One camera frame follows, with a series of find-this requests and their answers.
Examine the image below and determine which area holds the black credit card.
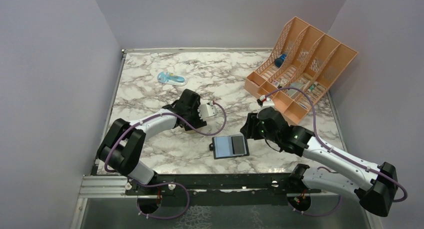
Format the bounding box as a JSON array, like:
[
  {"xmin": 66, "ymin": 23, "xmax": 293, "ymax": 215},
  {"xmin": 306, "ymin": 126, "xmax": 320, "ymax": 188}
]
[{"xmin": 231, "ymin": 135, "xmax": 246, "ymax": 155}]

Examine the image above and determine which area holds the black card holder wallet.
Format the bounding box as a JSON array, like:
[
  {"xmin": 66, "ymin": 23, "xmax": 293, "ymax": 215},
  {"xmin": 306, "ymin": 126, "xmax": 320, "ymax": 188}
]
[{"xmin": 209, "ymin": 134, "xmax": 250, "ymax": 160}]

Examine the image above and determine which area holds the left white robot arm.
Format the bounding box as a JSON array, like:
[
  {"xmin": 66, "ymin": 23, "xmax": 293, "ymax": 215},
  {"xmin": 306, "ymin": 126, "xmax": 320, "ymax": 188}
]
[{"xmin": 96, "ymin": 89, "xmax": 207, "ymax": 195}]

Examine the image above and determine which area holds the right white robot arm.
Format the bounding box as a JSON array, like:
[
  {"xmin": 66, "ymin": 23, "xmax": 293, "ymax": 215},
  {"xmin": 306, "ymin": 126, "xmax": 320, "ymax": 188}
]
[{"xmin": 240, "ymin": 107, "xmax": 399, "ymax": 217}]

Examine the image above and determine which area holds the blue blister pack item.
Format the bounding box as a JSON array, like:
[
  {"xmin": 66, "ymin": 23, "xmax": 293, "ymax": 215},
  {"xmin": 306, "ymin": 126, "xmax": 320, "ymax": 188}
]
[{"xmin": 156, "ymin": 71, "xmax": 188, "ymax": 87}]

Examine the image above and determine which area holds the grey pouch in rack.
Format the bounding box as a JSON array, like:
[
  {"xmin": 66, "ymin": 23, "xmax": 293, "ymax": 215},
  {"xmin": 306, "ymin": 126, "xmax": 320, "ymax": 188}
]
[{"xmin": 286, "ymin": 81, "xmax": 305, "ymax": 99}]

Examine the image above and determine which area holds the small box in rack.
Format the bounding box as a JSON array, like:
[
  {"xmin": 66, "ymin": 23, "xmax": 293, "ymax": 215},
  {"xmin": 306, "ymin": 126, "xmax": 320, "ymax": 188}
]
[{"xmin": 271, "ymin": 78, "xmax": 288, "ymax": 89}]

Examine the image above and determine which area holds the blue round object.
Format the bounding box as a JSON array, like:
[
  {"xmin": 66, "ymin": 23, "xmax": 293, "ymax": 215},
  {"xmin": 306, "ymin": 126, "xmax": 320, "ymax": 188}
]
[{"xmin": 274, "ymin": 53, "xmax": 287, "ymax": 68}]

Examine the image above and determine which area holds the orange file organizer rack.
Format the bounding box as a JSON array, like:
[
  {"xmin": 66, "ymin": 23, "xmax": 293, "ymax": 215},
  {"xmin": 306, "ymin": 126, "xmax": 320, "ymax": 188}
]
[{"xmin": 244, "ymin": 16, "xmax": 358, "ymax": 125}]

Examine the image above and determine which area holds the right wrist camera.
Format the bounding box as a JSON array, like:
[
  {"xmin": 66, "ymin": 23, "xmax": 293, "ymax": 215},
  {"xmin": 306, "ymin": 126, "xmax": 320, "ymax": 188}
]
[{"xmin": 256, "ymin": 95, "xmax": 275, "ymax": 108}]

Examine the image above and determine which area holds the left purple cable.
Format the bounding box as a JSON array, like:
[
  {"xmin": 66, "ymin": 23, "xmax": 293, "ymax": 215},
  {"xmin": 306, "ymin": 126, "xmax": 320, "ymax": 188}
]
[{"xmin": 103, "ymin": 100, "xmax": 228, "ymax": 220}]

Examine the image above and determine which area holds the purple cable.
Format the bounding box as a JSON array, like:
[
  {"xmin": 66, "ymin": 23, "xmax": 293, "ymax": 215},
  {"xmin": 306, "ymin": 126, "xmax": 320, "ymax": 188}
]
[
  {"xmin": 264, "ymin": 86, "xmax": 408, "ymax": 218},
  {"xmin": 103, "ymin": 100, "xmax": 228, "ymax": 220}
]

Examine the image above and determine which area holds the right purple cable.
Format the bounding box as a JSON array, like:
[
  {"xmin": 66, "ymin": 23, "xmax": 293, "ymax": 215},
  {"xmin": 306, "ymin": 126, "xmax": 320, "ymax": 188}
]
[{"xmin": 264, "ymin": 86, "xmax": 408, "ymax": 218}]

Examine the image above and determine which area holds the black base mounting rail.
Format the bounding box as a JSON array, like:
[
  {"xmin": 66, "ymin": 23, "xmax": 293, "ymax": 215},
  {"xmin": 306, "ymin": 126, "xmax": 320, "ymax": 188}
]
[{"xmin": 125, "ymin": 172, "xmax": 318, "ymax": 207}]

